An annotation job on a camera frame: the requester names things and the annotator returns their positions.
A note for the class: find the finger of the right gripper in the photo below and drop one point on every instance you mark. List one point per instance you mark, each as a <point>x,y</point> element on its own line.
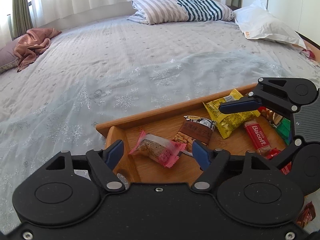
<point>245,104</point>

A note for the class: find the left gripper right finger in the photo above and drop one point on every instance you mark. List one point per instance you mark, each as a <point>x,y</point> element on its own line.
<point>212,164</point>

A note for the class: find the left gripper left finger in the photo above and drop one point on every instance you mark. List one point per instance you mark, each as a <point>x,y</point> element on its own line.
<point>101,165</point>

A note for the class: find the red cashew nut packet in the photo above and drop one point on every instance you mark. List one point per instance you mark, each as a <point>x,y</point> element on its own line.
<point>273,118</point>

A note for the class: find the yellow snack packet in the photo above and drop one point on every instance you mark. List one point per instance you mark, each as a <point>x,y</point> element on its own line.
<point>227,123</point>

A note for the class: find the green snack packet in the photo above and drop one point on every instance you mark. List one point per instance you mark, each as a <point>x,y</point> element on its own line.
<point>284,130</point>

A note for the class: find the brown peanut snack packet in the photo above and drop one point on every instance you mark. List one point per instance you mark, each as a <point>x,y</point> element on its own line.
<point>194,128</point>

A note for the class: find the red Biscoff packet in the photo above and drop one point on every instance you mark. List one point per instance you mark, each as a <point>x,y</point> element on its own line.
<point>258,137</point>

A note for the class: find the pink rice cake packet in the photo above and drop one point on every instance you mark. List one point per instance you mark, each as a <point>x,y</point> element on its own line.
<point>163,151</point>

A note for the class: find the dark red chocolate bar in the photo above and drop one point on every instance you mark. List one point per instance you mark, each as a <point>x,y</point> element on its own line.
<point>307,215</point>

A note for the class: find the red tissue pack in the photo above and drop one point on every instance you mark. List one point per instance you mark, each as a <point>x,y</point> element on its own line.
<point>309,54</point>

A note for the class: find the white pillow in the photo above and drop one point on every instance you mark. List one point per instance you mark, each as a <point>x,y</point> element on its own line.
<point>256,22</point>

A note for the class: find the light blue bedspread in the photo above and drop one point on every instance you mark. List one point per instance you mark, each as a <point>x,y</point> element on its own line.
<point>113,68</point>

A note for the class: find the striped pillow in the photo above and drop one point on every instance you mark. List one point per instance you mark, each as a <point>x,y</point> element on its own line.
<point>153,12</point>

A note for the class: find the purple pillow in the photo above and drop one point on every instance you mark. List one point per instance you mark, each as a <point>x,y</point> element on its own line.
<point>8,60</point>

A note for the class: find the pink crumpled cloth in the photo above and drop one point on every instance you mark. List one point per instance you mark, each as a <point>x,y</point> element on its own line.
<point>32,44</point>

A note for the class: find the green curtain left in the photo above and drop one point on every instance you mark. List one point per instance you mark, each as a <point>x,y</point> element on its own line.
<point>20,17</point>

